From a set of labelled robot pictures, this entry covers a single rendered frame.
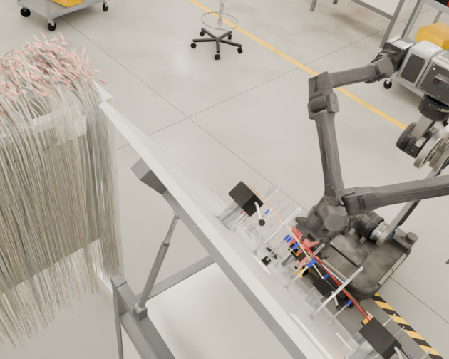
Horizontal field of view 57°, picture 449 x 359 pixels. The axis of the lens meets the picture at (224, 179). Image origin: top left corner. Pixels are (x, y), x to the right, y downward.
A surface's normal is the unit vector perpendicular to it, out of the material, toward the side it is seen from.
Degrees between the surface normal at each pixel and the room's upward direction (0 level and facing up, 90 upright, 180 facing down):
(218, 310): 0
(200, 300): 0
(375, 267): 0
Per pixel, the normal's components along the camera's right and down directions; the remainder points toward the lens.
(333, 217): 0.00, 0.39
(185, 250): 0.14, -0.70
